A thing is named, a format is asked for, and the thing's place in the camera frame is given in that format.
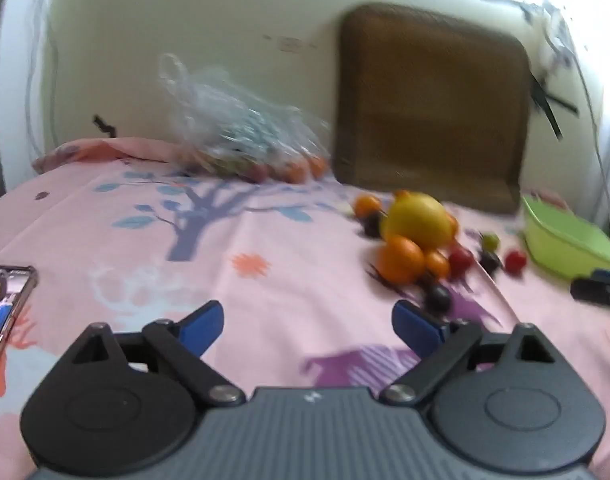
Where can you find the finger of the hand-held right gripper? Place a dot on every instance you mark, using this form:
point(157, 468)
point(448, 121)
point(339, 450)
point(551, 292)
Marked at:
point(607, 275)
point(592, 292)

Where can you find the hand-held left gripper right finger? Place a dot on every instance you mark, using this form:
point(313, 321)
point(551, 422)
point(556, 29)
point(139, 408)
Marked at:
point(415, 327)

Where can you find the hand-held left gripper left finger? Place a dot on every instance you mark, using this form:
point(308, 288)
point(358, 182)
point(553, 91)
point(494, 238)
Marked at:
point(202, 327)

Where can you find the light green plastic basket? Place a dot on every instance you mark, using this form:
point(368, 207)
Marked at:
point(560, 240)

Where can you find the small orange tangerine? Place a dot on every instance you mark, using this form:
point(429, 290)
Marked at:
point(367, 205)
point(437, 263)

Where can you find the large orange tangerine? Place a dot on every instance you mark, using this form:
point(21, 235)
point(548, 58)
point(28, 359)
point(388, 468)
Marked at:
point(400, 259)

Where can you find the red cherry tomato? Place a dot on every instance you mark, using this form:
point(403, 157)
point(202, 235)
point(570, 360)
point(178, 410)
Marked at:
point(461, 259)
point(515, 261)

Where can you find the yellow lemon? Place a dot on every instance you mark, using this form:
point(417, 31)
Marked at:
point(417, 220)

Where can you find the green cherry tomato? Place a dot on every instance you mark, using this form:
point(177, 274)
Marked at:
point(490, 241)

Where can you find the pink printed bedsheet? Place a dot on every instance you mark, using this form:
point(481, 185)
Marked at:
point(285, 245)

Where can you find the black tape strips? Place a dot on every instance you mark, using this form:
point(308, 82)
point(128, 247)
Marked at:
point(550, 105)

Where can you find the orange fruit in bag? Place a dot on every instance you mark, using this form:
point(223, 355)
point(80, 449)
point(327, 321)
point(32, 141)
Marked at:
point(316, 165)
point(294, 172)

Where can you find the smartphone in clear case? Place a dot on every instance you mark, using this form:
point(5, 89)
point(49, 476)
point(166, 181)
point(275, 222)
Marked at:
point(5, 300)

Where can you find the pink folded blanket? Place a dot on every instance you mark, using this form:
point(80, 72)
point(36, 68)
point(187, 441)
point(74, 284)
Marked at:
point(100, 152)

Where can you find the clear plastic bag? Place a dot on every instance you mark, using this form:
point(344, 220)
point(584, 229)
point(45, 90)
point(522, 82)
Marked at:
point(235, 120)

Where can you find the brown woven seat cushion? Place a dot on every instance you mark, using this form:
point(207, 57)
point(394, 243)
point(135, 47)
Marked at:
point(430, 105)

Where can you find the white wall socket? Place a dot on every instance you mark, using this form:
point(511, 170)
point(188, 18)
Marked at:
point(288, 44)

